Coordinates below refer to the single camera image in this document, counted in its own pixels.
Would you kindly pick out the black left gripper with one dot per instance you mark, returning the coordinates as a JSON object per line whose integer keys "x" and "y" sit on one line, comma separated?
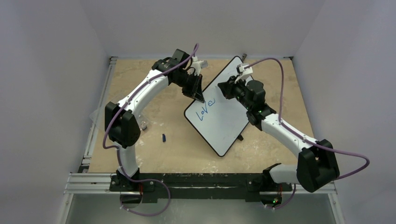
{"x": 198, "y": 80}

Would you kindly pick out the aluminium frame rail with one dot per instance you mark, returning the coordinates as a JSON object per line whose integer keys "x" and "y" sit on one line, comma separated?
{"x": 84, "y": 182}

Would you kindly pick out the black base beam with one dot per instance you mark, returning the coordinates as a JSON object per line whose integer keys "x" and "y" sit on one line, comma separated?
{"x": 250, "y": 187}

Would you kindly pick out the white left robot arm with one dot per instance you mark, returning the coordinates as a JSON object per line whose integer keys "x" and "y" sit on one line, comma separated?
{"x": 122, "y": 129}

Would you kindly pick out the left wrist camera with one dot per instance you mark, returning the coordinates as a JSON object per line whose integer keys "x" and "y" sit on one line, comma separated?
{"x": 198, "y": 65}

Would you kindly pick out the black framed whiteboard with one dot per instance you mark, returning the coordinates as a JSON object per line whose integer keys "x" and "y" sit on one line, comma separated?
{"x": 217, "y": 120}

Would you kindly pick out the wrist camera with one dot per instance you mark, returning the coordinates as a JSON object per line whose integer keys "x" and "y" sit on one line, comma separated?
{"x": 244, "y": 71}
{"x": 198, "y": 65}

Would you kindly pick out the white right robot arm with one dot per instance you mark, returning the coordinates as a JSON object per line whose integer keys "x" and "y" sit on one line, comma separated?
{"x": 316, "y": 162}

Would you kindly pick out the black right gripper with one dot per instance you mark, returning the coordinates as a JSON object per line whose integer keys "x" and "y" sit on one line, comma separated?
{"x": 229, "y": 87}

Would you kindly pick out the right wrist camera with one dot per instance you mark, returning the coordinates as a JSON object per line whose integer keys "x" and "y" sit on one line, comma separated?
{"x": 244, "y": 71}

